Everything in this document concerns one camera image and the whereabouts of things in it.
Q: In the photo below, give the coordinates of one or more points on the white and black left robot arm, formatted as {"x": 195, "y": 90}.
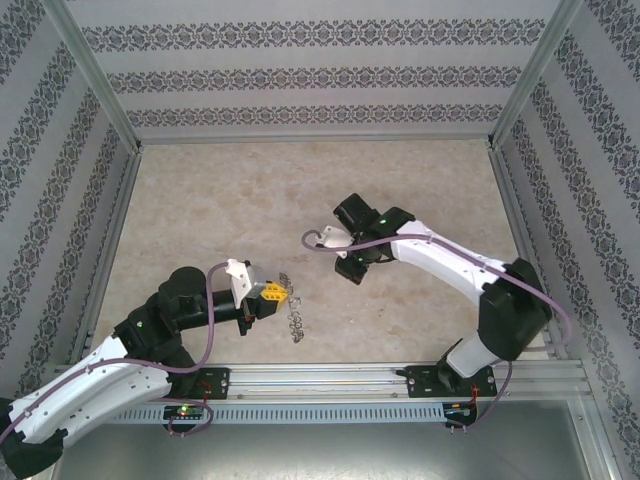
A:
{"x": 100, "y": 395}

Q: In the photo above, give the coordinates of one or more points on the grey metal base sheet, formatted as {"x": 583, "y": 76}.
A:
{"x": 320, "y": 455}

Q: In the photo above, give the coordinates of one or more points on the small circuit board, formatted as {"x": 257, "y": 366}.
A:
{"x": 457, "y": 409}
{"x": 185, "y": 412}

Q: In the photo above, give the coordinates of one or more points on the aluminium frame post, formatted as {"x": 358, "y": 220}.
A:
{"x": 90, "y": 70}
{"x": 537, "y": 70}

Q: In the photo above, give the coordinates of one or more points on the aluminium side frame rail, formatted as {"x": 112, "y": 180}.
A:
{"x": 520, "y": 240}
{"x": 117, "y": 240}

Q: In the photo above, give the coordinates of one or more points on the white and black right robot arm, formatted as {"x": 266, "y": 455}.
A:
{"x": 510, "y": 310}

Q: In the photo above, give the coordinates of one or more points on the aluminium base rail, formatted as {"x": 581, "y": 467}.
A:
{"x": 320, "y": 380}

